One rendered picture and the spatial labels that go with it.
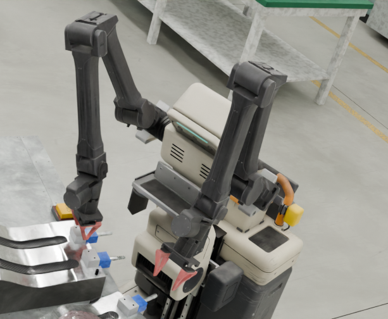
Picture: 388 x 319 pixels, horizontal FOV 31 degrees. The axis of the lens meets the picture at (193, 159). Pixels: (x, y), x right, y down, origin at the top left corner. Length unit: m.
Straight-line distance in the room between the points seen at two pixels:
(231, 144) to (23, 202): 0.91
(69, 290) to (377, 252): 2.57
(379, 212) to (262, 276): 2.27
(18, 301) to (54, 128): 2.50
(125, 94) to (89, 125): 0.18
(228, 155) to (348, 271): 2.34
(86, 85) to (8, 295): 0.60
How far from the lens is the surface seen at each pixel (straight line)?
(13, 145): 2.71
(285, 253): 2.54
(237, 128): 1.73
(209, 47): 5.49
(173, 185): 2.21
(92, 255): 2.08
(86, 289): 2.08
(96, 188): 2.04
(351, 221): 4.45
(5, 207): 2.39
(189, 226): 1.80
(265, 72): 1.70
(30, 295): 2.02
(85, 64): 1.88
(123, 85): 2.05
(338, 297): 3.82
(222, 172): 1.80
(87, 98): 1.91
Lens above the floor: 2.26
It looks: 30 degrees down
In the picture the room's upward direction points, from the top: 17 degrees clockwise
